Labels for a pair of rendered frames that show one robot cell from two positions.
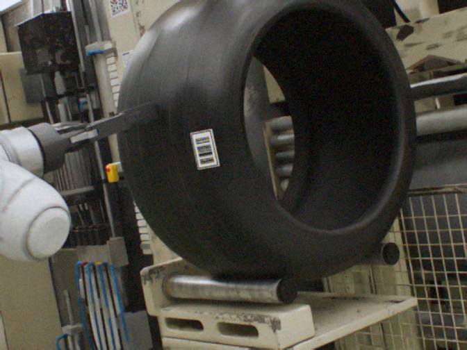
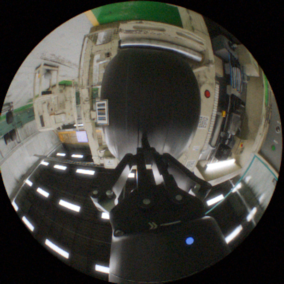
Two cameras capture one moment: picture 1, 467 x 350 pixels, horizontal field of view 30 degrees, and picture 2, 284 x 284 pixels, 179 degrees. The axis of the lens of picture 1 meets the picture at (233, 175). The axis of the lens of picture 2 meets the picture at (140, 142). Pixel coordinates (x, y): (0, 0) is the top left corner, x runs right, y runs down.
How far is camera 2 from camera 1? 1.36 m
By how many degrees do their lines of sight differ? 55
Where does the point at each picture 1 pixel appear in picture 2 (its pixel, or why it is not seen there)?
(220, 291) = (163, 43)
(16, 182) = not seen: outside the picture
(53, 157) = (110, 267)
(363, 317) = not seen: hidden behind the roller
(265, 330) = (127, 28)
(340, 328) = not seen: hidden behind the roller
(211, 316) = (168, 34)
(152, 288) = (208, 56)
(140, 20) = (185, 157)
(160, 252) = (210, 77)
